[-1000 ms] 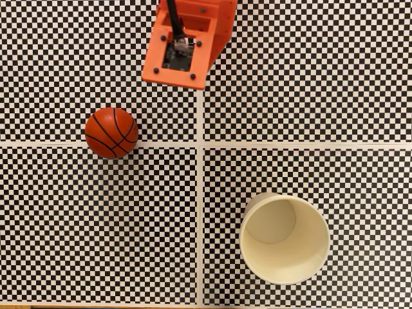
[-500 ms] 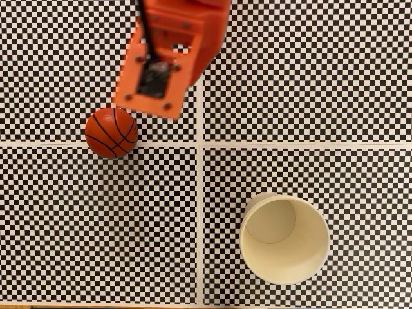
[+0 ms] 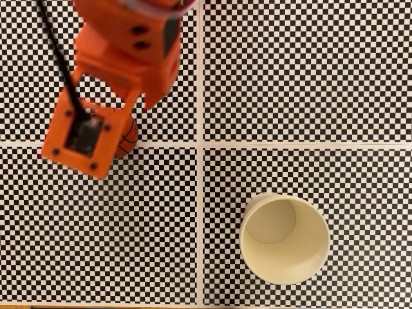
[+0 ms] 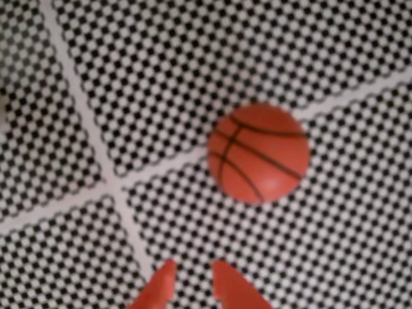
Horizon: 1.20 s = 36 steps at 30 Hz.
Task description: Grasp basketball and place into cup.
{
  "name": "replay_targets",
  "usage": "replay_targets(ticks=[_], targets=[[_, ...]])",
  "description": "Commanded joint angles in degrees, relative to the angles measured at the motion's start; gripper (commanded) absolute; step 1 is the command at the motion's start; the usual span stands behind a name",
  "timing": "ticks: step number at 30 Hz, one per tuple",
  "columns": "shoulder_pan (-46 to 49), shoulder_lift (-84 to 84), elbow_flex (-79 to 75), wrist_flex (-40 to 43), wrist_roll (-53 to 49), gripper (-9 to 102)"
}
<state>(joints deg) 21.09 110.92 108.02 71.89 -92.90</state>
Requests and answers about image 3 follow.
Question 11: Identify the small orange basketball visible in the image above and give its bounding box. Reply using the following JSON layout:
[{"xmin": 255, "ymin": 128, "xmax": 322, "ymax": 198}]
[{"xmin": 113, "ymin": 114, "xmax": 140, "ymax": 160}]

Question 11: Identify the cream paper cup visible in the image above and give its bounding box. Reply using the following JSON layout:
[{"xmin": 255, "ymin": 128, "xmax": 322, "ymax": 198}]
[{"xmin": 239, "ymin": 192, "xmax": 332, "ymax": 286}]

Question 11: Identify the black camera cable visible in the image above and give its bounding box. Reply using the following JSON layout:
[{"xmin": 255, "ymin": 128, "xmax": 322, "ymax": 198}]
[{"xmin": 35, "ymin": 0, "xmax": 93, "ymax": 122}]

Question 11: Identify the orange camera mount with board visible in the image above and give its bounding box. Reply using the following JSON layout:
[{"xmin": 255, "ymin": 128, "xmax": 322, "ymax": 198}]
[{"xmin": 41, "ymin": 69, "xmax": 142, "ymax": 180}]

